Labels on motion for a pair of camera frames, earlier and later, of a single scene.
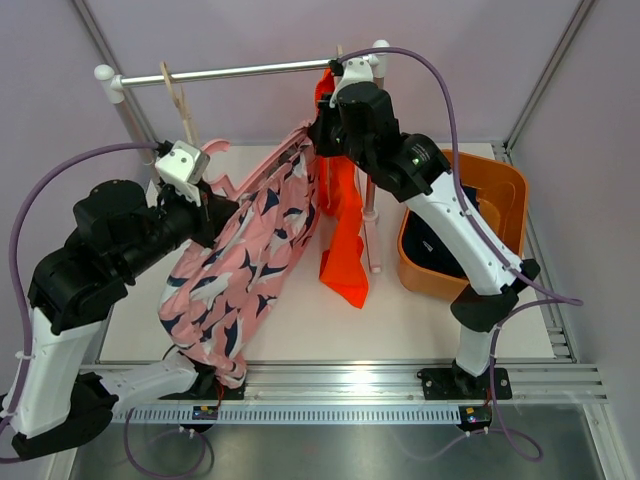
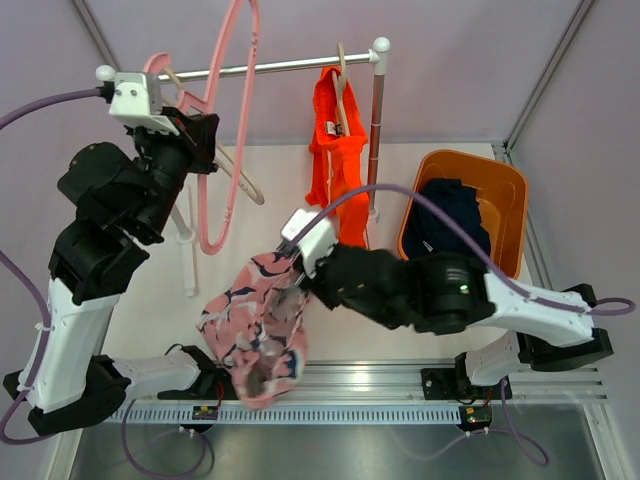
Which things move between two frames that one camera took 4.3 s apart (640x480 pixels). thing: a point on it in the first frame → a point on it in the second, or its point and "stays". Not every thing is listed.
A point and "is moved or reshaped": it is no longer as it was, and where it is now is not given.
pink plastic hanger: (270, 162) → (206, 105)
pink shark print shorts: (230, 277) → (257, 325)
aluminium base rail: (397, 383) stays
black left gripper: (214, 212) → (199, 132)
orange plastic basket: (503, 192) stays
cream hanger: (178, 97) is moved or reshaped
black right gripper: (326, 115) → (317, 283)
